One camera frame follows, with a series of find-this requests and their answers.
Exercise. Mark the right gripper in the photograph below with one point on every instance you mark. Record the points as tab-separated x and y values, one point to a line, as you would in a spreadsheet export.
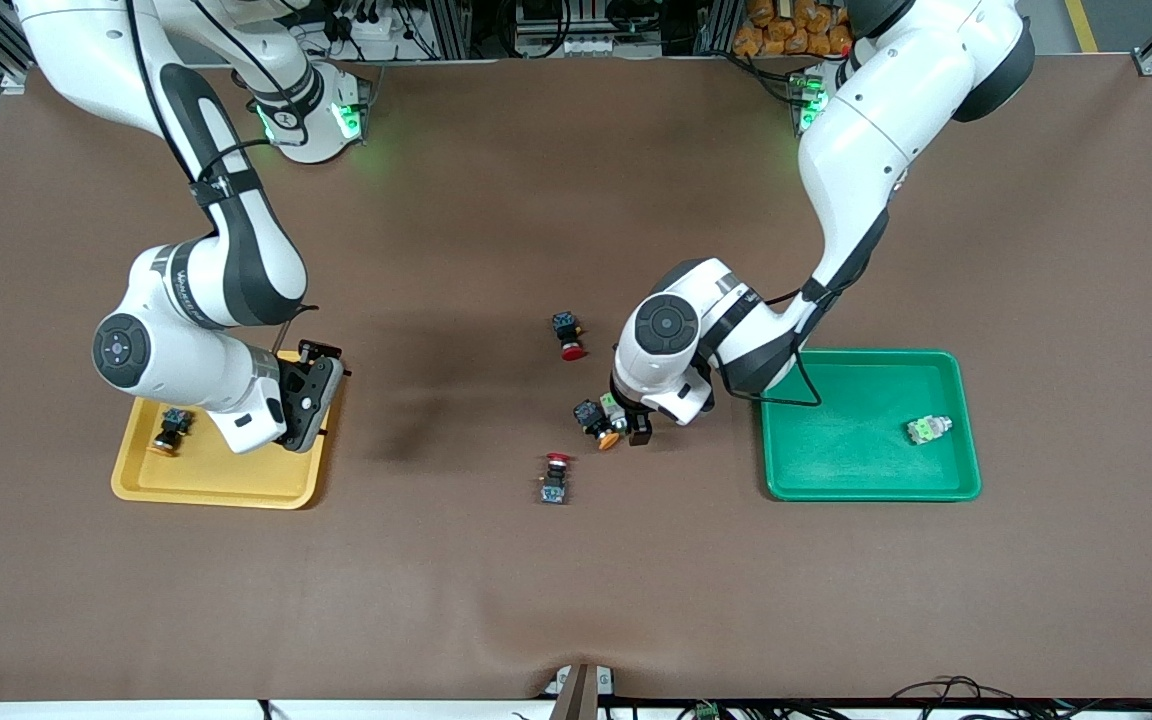
319	349

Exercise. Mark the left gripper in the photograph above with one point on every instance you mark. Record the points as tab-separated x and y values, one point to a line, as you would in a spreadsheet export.
639	427

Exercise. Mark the yellow mushroom push button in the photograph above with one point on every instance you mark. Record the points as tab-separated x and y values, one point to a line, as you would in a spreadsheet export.
588	413
173	422

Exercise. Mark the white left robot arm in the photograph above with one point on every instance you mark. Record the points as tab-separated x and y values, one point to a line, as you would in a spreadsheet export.
876	130

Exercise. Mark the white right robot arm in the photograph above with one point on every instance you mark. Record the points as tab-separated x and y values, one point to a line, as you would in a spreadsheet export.
186	360

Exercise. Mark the red mushroom push button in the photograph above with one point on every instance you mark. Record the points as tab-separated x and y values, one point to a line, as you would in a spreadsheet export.
568	330
555	480

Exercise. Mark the yellow plastic tray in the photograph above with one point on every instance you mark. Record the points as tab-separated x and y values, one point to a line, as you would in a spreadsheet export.
196	480

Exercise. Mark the brown table mat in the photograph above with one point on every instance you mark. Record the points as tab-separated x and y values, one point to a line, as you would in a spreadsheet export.
576	600

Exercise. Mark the green plastic tray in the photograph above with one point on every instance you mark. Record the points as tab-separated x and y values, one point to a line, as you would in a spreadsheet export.
856	460

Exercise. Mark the small green connector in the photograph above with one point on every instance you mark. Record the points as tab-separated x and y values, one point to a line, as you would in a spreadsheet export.
704	711

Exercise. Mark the white power strip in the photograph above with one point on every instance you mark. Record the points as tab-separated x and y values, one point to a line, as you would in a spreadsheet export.
366	25

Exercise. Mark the orange objects pile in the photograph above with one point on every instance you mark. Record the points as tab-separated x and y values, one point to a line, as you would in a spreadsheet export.
796	25

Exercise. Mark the table edge bracket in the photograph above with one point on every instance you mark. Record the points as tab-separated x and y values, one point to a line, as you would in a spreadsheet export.
581	690

